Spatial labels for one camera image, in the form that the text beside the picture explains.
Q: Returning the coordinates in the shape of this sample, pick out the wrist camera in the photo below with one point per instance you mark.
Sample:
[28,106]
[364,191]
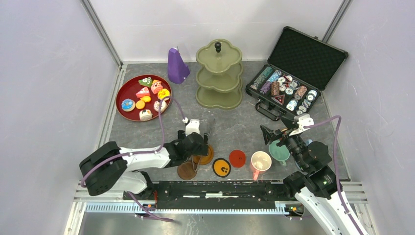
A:
[302,123]
[193,126]

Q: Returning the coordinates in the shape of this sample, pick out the small orange pastry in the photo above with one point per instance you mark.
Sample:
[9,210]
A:
[146,99]

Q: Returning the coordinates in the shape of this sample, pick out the blue frosted donut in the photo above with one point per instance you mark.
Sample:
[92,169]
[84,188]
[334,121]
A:
[128,105]

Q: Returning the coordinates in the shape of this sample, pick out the teal mug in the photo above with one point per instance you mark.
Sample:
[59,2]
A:
[279,153]

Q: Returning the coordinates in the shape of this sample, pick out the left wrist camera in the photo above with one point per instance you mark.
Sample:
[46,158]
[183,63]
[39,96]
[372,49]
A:
[193,126]

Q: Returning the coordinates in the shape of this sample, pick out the yellow pink donut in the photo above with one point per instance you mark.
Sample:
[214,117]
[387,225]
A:
[163,93]

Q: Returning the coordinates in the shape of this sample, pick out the pink roll cake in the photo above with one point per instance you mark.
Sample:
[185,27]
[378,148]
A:
[156,86]

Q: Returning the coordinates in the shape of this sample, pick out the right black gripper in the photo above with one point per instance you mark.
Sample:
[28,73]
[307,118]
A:
[268,135]

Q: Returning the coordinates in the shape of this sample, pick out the green cake slice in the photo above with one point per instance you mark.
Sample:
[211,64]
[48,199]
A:
[147,82]

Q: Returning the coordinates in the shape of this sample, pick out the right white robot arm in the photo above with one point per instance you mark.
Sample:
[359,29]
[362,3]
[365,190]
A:
[316,186]

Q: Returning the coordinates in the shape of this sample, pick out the red round tray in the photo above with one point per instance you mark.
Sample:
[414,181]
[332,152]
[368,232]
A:
[129,90]

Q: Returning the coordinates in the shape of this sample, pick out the pink cake slice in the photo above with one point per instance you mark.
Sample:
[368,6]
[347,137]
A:
[143,92]

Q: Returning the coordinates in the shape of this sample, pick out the purple metronome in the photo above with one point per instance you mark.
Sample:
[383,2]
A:
[177,69]

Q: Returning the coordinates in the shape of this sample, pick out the green three-tier serving stand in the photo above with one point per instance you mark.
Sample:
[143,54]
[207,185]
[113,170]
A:
[219,79]

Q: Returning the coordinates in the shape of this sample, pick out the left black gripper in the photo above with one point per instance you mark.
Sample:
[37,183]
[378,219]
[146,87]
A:
[202,150]

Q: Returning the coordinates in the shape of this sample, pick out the red triangle all-in button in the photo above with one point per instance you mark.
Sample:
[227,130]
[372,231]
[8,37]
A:
[279,99]

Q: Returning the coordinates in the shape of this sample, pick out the black yellow round coaster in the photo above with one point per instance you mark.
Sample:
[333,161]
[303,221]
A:
[221,167]

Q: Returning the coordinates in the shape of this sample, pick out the dark wooden round coaster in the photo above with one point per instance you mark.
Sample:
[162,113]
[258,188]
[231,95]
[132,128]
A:
[187,170]

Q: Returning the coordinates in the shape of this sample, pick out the red round coaster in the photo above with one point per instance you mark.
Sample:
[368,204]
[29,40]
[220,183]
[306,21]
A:
[237,158]

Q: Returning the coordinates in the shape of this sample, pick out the white swirl roll cake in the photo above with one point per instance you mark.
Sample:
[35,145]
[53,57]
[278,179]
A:
[145,114]

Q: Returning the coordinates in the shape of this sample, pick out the orange round cookie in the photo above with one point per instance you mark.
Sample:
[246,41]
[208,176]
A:
[140,104]

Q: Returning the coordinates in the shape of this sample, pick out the light wooden round coaster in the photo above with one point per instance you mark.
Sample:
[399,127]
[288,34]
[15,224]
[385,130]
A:
[204,160]

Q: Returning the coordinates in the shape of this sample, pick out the black poker chip case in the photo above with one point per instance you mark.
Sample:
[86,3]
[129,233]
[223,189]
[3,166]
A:
[300,67]

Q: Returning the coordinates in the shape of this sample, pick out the chocolate cream donut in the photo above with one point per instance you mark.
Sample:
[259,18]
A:
[160,106]

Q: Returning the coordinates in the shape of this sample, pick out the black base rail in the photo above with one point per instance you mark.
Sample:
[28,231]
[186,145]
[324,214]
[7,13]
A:
[226,195]

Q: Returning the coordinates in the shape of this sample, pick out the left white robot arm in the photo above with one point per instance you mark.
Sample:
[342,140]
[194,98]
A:
[119,168]

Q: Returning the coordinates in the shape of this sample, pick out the metal tongs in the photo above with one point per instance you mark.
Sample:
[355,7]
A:
[206,129]

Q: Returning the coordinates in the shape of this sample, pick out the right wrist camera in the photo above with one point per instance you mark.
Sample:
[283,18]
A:
[302,123]

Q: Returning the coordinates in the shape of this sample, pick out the pink cream mug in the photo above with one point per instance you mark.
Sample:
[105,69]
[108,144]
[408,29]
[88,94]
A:
[260,162]

